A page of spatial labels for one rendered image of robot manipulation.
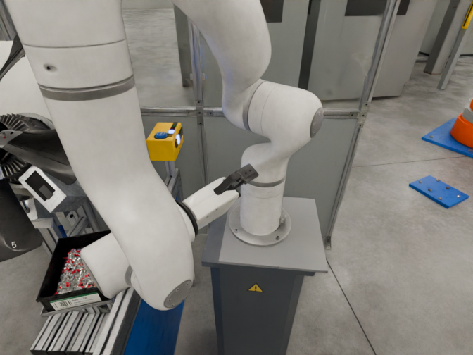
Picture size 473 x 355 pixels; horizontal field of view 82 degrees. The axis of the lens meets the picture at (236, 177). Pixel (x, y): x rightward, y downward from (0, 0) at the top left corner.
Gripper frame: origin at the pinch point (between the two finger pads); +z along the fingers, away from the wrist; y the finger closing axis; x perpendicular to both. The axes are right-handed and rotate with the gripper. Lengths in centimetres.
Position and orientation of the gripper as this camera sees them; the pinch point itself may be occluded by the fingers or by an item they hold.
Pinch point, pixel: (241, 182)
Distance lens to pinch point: 57.9
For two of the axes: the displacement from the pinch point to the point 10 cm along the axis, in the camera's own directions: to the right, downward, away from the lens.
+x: -6.2, -7.6, 1.9
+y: 3.7, -4.9, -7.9
